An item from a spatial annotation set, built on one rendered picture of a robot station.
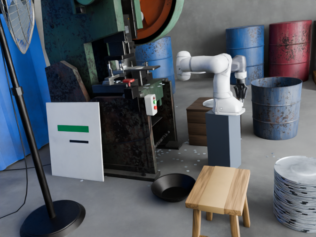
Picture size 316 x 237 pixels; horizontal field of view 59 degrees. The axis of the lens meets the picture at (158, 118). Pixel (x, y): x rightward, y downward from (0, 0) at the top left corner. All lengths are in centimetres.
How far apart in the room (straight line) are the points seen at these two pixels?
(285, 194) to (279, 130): 111
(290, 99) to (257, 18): 285
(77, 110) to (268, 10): 383
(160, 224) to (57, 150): 111
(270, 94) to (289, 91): 15
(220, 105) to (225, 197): 82
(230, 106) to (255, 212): 68
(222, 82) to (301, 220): 92
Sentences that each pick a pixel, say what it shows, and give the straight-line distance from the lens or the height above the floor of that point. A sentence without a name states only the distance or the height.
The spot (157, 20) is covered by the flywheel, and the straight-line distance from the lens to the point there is 242.
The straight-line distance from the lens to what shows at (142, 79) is 214.
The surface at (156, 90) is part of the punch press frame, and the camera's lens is 222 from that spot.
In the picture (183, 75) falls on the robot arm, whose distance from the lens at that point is 208.
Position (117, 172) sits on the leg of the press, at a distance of 223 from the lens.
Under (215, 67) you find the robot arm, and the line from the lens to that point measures 183.
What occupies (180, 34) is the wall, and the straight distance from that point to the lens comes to 549.
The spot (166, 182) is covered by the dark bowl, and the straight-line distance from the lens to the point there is 200.
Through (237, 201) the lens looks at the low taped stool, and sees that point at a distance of 128.
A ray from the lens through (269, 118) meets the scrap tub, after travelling 259.
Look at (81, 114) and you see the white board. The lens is 219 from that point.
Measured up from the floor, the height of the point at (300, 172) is 29.
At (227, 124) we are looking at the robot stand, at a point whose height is 38.
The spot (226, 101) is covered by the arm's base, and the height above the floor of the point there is 53.
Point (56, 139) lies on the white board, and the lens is 239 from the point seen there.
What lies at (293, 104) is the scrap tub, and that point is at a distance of 259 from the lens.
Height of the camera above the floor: 108
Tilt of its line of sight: 19 degrees down
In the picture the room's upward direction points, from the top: 7 degrees counter-clockwise
